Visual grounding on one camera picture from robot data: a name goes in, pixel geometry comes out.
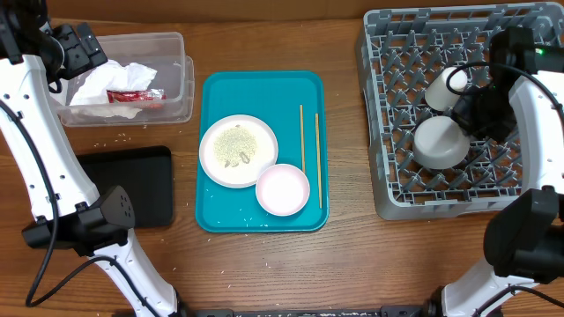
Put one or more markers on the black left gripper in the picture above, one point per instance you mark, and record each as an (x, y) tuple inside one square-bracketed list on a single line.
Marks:
[(82, 61)]

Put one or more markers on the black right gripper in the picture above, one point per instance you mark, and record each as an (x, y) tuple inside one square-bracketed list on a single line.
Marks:
[(460, 114)]

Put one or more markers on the pale green cup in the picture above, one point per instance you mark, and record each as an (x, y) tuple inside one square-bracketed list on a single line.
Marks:
[(438, 96)]

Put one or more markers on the grey bowl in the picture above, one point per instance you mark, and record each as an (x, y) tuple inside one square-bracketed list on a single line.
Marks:
[(439, 143)]

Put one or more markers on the wooden chopstick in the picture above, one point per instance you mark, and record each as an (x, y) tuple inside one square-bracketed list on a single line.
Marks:
[(302, 136), (318, 161)]

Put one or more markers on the large white plate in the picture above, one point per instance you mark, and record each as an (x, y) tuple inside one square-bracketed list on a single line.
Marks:
[(236, 149)]

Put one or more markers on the small pink bowl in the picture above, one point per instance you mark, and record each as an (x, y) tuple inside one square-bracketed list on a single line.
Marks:
[(282, 190)]

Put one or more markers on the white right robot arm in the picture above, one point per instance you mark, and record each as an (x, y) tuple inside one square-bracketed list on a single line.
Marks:
[(523, 243)]

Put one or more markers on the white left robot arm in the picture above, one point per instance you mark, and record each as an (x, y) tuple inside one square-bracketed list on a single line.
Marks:
[(68, 210)]

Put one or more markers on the clear plastic waste bin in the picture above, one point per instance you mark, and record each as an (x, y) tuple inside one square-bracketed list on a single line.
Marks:
[(163, 52)]

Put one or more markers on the grey dishwasher rack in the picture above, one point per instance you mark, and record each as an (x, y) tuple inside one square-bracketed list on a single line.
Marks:
[(399, 53)]

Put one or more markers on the crumpled white tissue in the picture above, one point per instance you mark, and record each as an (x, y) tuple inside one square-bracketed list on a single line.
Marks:
[(91, 98)]

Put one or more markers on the red snack wrapper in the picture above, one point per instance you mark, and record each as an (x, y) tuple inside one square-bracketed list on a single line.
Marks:
[(151, 98)]

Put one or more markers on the black tray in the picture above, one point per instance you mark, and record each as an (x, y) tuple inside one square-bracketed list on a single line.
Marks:
[(146, 174)]

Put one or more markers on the teal serving tray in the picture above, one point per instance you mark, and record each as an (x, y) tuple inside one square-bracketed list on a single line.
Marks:
[(274, 97)]

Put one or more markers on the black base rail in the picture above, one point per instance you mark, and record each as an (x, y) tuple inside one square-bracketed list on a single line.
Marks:
[(384, 311)]

